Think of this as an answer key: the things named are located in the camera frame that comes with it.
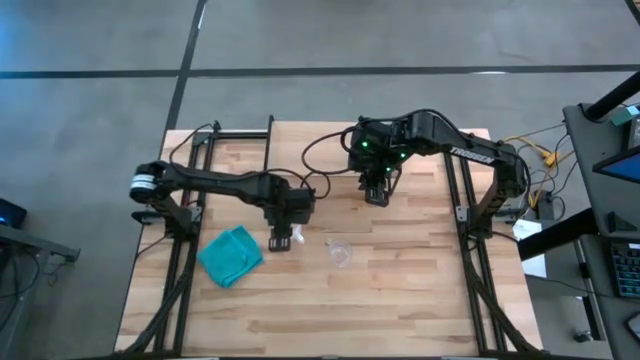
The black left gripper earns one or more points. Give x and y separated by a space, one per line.
300 207

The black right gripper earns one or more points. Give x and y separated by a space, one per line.
375 150

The white ceramic mug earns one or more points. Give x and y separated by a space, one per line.
299 235

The clear glass cup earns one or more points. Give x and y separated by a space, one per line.
341 254

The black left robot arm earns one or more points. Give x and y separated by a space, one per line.
225 185

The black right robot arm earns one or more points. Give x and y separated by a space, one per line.
470 152

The wooden shelf with black legs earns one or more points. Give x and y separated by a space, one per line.
287 145

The teal folded cloth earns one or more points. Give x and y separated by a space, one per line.
230 257

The white paper sheet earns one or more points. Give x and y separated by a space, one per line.
530 245

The black cart crossbar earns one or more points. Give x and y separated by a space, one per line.
555 235

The dark grey equipment cart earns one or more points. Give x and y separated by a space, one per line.
585 145

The blue-lit monitor screen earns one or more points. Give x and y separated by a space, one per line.
625 169

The black cart caster wheel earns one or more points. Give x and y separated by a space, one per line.
583 336

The grey side desk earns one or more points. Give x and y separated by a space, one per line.
30 242

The small teal box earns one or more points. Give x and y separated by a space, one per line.
625 116

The black keyboard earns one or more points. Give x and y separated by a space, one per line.
629 270

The black device with blue light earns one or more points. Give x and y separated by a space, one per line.
10 212

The black aluminium table frame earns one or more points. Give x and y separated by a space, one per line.
235 134

